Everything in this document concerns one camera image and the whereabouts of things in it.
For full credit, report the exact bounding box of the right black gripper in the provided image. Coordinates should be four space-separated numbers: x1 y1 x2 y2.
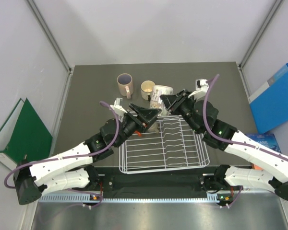
161 89 202 135

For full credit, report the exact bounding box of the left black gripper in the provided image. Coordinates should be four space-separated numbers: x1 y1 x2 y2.
114 103 162 149

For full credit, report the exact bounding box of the white floral iridescent mug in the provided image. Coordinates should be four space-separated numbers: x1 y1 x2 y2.
149 83 175 117

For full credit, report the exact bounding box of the cream dimpled mug black handle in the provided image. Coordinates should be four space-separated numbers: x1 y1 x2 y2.
141 80 155 101

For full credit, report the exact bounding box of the pink iridescent mug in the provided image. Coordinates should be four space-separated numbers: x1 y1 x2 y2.
117 73 133 99

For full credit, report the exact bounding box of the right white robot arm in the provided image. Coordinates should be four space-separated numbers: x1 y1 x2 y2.
160 90 288 201

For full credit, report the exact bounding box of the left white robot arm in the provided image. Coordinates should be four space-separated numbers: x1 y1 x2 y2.
13 102 161 205

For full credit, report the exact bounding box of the small grey cup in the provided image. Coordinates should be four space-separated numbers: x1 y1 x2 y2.
147 121 159 134

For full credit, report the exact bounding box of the blue Jane Eyre book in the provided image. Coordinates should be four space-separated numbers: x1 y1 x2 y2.
246 133 281 153

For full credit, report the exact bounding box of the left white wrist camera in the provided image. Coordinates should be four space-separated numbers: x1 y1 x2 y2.
110 97 127 119

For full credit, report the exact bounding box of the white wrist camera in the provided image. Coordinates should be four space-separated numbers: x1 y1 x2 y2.
188 79 212 100
110 97 127 119

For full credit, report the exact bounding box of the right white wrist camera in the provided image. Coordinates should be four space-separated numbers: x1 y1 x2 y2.
188 79 212 100

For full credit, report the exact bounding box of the white wire dish rack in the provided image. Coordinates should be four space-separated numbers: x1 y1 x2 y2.
119 115 210 174

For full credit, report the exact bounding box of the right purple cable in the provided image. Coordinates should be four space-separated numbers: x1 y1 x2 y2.
203 74 288 166

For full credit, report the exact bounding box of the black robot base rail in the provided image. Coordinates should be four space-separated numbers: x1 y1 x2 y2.
83 167 230 199

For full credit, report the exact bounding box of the blue ring binder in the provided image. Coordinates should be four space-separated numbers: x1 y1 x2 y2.
248 63 288 134

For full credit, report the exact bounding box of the white slotted cable duct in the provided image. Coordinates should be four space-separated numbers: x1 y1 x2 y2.
39 193 233 204

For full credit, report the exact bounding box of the green ring binder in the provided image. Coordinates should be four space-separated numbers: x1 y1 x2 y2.
0 99 52 170

